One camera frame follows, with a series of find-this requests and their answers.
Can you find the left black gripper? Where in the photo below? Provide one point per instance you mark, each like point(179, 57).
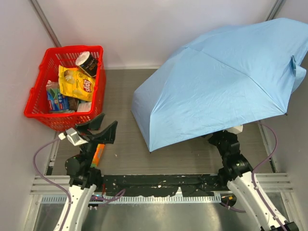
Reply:
point(90, 136)

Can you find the light blue folding umbrella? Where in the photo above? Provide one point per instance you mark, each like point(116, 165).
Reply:
point(227, 77)

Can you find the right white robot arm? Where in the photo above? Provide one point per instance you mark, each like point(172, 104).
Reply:
point(239, 176)

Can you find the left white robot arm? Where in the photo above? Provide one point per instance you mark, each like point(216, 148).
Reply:
point(84, 179)

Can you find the orange yellow sponge box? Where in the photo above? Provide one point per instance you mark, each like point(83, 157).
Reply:
point(98, 154)

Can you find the white small box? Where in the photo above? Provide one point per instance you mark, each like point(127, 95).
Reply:
point(84, 107)

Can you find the brown snack package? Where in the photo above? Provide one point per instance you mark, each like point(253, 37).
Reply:
point(73, 103)

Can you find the blue green sponge pack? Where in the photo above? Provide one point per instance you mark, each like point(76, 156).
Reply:
point(56, 101)

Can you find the yellow Lays chip bag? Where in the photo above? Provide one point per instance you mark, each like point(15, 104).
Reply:
point(76, 84)

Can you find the red plastic shopping basket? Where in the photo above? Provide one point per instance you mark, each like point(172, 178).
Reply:
point(37, 106)

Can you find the black cylindrical snack can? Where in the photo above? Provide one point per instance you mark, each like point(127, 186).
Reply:
point(87, 63)

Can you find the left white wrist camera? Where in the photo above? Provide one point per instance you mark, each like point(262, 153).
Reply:
point(73, 137)

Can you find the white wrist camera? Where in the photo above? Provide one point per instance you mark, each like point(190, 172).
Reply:
point(73, 137)
point(235, 129)

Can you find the white slotted cable duct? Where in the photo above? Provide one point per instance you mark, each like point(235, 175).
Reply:
point(177, 199)

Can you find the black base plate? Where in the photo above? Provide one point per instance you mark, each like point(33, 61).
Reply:
point(163, 185)

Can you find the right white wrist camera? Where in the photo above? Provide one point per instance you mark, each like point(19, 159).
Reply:
point(235, 129)

